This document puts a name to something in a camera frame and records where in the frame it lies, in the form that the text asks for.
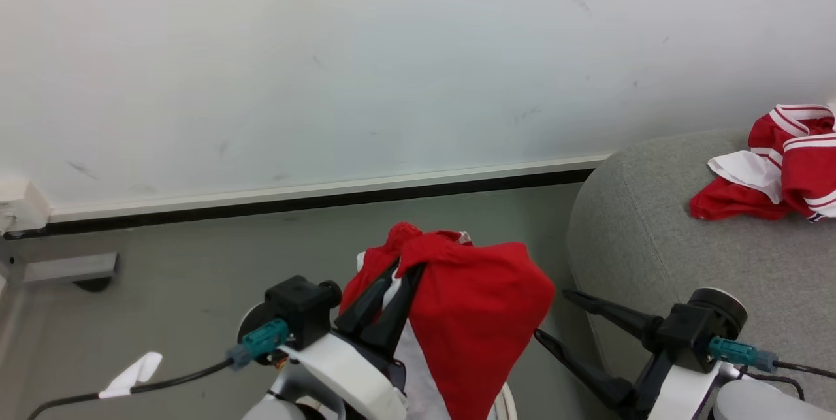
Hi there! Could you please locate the red white-striped jersey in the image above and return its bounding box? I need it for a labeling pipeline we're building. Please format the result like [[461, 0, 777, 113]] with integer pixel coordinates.
[[690, 103, 836, 222]]

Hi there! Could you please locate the thin black cable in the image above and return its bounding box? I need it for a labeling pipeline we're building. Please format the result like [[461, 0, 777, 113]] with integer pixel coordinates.
[[26, 358, 236, 420], [774, 360, 836, 381], [738, 371, 805, 401]]

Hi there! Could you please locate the plain red garment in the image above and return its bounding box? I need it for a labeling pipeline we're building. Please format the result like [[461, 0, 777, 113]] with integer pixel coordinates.
[[338, 222, 556, 420]]

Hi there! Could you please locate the white and black baseboard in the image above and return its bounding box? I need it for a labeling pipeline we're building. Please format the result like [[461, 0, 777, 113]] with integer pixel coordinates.
[[7, 152, 613, 238]]

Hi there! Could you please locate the cream perforated laundry basket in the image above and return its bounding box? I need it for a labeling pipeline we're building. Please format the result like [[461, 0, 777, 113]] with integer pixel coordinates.
[[493, 381, 519, 420]]

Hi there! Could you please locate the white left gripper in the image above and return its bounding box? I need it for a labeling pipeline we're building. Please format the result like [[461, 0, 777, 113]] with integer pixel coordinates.
[[281, 262, 426, 420]]

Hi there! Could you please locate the grey metal frame post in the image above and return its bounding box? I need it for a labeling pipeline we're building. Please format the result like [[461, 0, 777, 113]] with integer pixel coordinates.
[[0, 237, 27, 287]]

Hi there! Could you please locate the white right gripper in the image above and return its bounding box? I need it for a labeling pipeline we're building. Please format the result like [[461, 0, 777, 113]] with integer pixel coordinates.
[[534, 289, 723, 420]]

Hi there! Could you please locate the white wall box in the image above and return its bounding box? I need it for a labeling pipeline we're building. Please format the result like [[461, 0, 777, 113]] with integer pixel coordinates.
[[0, 178, 52, 234]]

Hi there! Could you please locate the grey fabric sofa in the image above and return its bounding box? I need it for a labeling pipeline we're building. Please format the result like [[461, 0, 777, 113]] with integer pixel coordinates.
[[566, 127, 836, 420]]

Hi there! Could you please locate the white cable tag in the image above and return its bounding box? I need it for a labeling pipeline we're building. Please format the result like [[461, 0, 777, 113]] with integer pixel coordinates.
[[98, 351, 163, 400]]

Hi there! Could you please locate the grey metal bracket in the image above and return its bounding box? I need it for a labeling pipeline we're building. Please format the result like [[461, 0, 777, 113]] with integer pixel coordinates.
[[20, 251, 120, 285]]

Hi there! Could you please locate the teal cable connector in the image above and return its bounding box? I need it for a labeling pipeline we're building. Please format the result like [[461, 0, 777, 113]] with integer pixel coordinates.
[[709, 336, 779, 374], [225, 317, 290, 368]]

